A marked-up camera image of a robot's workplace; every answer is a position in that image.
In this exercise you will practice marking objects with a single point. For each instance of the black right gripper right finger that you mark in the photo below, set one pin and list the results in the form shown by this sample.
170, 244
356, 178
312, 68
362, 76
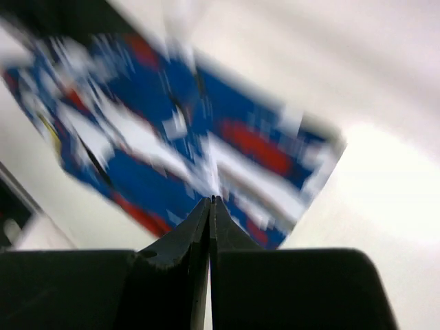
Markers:
255, 288

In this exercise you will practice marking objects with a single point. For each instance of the blue patterned trousers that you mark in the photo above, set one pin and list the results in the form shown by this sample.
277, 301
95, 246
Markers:
155, 135

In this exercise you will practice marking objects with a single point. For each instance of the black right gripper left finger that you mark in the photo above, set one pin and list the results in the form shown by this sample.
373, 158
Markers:
107, 289

